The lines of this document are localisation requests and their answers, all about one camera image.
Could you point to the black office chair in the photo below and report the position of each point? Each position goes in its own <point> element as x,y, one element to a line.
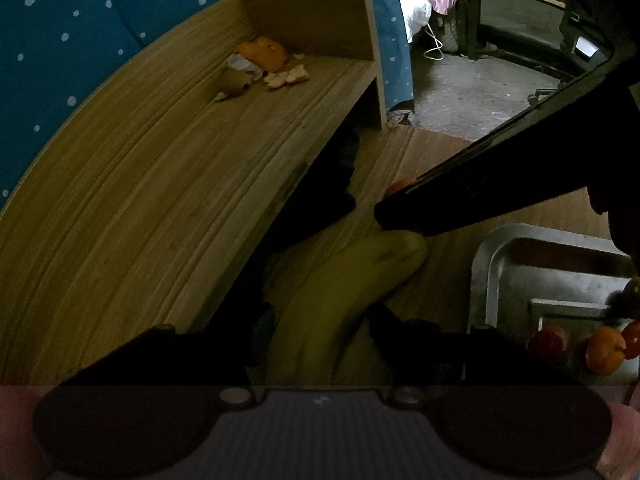
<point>594,31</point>

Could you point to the small red fruit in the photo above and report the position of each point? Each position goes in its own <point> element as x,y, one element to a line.
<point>631,335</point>

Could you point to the wooden desk shelf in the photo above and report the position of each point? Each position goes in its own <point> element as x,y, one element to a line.
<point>151,197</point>

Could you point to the metal tray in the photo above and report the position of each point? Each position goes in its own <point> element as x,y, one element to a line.
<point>525,278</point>

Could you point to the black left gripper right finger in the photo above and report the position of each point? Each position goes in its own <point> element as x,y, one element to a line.
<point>419,359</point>

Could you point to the orange peel scraps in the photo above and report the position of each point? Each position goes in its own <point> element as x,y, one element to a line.
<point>261,59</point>

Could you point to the white plastic bag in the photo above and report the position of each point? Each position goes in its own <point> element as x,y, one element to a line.
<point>417,14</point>

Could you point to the small orange under shelf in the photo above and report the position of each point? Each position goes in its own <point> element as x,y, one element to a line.
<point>399,185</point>

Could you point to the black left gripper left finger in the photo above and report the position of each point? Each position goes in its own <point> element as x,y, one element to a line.
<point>229,353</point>

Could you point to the yellow banana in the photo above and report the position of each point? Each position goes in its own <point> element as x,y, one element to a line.
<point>305,346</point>

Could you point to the red apple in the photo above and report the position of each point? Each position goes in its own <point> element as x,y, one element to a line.
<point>550,342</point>

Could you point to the wooden side cabinet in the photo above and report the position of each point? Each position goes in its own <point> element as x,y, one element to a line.
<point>525,28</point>

